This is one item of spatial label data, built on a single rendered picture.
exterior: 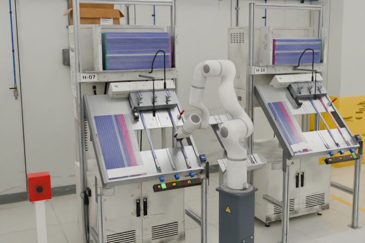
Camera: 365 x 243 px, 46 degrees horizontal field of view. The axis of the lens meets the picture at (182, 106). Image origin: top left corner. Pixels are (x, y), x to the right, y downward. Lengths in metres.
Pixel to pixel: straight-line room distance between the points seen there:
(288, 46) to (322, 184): 1.27
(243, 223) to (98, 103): 1.30
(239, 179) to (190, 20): 2.77
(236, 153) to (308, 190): 1.58
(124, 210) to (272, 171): 1.29
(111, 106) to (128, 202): 0.70
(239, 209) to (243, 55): 1.65
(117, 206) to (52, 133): 1.68
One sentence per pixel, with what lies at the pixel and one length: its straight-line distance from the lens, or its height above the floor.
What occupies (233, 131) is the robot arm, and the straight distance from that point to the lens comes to 2.50.
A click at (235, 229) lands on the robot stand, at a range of 2.69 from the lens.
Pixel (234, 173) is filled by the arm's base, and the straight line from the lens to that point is 2.61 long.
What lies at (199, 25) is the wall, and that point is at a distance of 5.07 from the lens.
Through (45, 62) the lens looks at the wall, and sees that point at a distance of 4.56.
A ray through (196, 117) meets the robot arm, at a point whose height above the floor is 1.10.
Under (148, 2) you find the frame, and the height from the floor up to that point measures 1.87.
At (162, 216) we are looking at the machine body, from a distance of 3.34.
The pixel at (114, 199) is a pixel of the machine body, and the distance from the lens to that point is 3.17.
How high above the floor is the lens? 1.57
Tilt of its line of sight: 8 degrees down
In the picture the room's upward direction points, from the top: 1 degrees counter-clockwise
